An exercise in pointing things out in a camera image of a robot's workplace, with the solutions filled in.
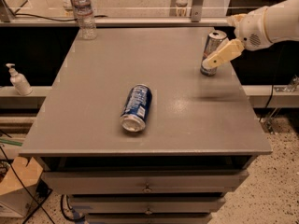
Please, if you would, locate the grey drawer cabinet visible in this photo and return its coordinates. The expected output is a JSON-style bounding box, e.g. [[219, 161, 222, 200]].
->
[[21, 28, 271, 224]]

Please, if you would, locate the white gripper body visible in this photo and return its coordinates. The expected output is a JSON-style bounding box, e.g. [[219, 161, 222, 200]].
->
[[235, 7, 272, 50]]

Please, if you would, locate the white pump dispenser bottle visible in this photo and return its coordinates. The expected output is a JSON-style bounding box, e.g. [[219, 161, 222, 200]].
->
[[6, 63, 32, 96]]

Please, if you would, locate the grey bottom drawer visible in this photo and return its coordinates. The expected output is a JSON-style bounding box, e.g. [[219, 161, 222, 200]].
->
[[86, 214, 212, 224]]

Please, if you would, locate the clear plastic water bottle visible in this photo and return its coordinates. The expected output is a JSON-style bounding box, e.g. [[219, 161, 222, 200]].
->
[[72, 0, 96, 40]]

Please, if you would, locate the black cable on floor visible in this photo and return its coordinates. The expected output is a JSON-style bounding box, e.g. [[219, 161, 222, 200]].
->
[[0, 147, 85, 224]]

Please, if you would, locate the grey drawer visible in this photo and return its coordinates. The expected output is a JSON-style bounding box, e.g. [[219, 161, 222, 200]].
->
[[86, 214, 212, 224], [42, 170, 249, 194], [70, 196, 225, 215]]

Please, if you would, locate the grey top drawer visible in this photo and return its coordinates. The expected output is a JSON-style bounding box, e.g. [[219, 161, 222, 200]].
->
[[42, 170, 249, 194]]

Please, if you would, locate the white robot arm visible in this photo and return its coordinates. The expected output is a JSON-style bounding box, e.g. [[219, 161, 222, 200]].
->
[[202, 0, 299, 69]]

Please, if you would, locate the cardboard box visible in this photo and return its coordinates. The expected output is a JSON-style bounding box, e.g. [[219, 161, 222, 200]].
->
[[0, 157, 43, 217]]

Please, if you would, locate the black cable on shelf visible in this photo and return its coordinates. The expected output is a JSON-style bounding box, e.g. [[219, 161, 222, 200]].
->
[[13, 13, 108, 22]]

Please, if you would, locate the grey middle drawer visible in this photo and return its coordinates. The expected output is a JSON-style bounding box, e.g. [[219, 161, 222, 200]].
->
[[70, 196, 225, 215]]

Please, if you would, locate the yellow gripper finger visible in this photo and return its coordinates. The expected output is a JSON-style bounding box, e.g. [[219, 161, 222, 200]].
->
[[203, 38, 244, 69], [226, 13, 246, 27]]

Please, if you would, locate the blue pepsi can lying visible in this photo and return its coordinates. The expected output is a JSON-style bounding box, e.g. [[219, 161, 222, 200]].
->
[[120, 84, 152, 133]]

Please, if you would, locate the grey metal post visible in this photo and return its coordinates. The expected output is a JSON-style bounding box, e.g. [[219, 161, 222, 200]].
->
[[191, 0, 204, 22]]

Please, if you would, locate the silver blue redbull can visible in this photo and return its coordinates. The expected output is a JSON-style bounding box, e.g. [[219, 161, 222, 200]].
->
[[200, 30, 227, 77]]

